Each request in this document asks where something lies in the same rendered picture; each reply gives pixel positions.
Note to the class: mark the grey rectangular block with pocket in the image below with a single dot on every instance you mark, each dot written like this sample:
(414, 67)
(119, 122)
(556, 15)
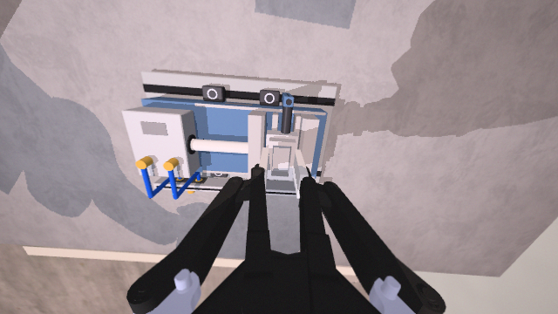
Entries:
(282, 148)

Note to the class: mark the grey flat bar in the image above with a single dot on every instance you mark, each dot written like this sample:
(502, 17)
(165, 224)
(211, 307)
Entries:
(297, 123)
(275, 121)

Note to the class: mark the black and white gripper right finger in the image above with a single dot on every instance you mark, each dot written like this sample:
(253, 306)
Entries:
(392, 287)

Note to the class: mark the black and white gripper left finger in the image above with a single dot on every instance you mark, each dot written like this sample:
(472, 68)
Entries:
(172, 286)

